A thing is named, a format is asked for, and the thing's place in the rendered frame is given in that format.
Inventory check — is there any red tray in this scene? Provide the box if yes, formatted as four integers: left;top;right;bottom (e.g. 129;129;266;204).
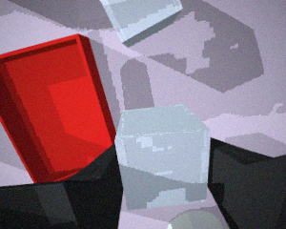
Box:
0;33;116;183

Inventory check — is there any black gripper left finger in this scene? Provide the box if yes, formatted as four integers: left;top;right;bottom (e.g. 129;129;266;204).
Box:
0;143;123;229

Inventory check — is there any white mug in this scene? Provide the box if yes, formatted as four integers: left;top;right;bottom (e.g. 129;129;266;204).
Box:
167;210;223;229

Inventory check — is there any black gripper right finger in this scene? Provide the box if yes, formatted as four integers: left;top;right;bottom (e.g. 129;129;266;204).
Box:
207;137;286;229

